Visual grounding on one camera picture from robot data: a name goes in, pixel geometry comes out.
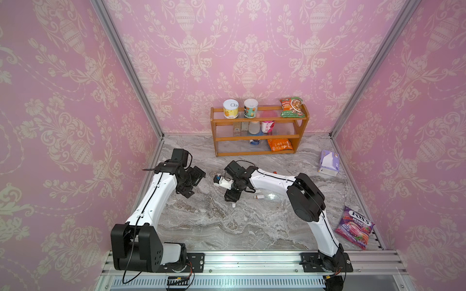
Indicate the green red snack packet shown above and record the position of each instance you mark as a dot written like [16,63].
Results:
[292,108]

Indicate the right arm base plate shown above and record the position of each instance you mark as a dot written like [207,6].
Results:
[318,262]

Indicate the wooden shelf rack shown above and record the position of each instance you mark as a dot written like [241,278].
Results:
[249,136]

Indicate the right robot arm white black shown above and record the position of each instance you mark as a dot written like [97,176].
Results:
[306,199]

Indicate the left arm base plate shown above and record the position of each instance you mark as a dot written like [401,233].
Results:
[189,262]

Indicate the orange snack bag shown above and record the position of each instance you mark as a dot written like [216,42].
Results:
[277,145]

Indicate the pink white cup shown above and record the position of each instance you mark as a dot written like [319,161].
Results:
[267,126]

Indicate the purple candy bag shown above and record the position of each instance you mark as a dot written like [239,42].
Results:
[355,228]

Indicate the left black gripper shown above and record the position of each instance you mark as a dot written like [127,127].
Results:
[198,174]

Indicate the green orange can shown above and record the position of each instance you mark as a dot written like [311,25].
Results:
[250,108]

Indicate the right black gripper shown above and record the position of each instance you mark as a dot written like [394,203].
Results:
[231,196]

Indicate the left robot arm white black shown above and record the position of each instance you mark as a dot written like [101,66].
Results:
[136,245]

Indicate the aluminium front rail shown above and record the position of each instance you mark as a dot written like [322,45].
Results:
[375,262]

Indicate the purple tissue box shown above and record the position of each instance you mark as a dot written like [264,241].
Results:
[329,163]

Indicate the white plastic bottle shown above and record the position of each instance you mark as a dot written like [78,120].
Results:
[254,127]

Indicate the yellow white can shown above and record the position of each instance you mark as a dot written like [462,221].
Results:
[231,109]

